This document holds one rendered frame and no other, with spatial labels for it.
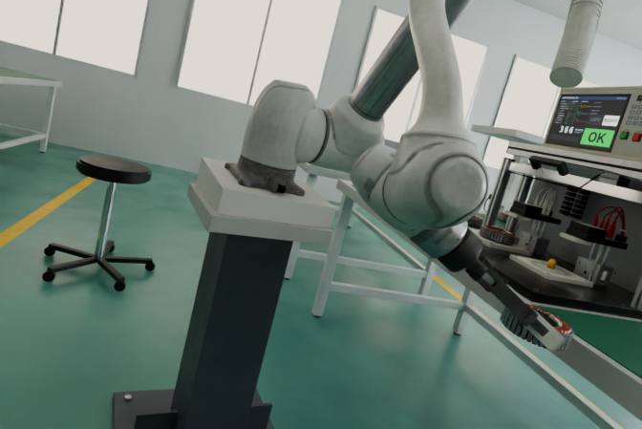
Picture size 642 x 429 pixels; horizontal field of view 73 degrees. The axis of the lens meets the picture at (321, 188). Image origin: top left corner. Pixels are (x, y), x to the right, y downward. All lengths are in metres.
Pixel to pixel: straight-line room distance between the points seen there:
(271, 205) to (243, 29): 4.76
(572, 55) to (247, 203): 2.11
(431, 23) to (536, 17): 6.59
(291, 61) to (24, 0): 2.99
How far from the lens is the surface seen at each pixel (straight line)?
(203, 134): 5.68
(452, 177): 0.52
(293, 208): 1.08
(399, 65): 1.08
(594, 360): 0.92
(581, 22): 2.90
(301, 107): 1.10
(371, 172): 0.69
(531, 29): 7.26
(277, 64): 5.72
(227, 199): 1.02
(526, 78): 7.20
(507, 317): 0.84
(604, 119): 1.53
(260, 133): 1.10
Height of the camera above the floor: 1.01
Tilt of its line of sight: 8 degrees down
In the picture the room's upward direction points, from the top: 15 degrees clockwise
